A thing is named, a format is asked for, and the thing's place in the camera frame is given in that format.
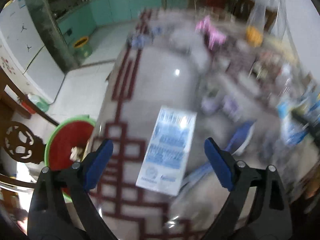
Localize green yellow trash bin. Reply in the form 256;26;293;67
73;36;92;59

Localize white blue milk carton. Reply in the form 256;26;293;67
136;106;197;196

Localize pink plastic wrapper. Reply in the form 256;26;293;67
195;15;227;50

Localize carved dark wooden chair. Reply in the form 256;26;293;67
1;70;59;192

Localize teal kitchen cabinets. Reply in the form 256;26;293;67
57;0;162;47

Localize red green plastic basin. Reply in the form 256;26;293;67
44;115;97;203

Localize clear bag with orange snacks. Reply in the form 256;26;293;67
246;0;273;48

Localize blue white torn wrapper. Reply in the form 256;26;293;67
277;97;319;146

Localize green detergent bottle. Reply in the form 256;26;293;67
27;93;49;113

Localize white refrigerator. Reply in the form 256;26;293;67
1;0;65;104

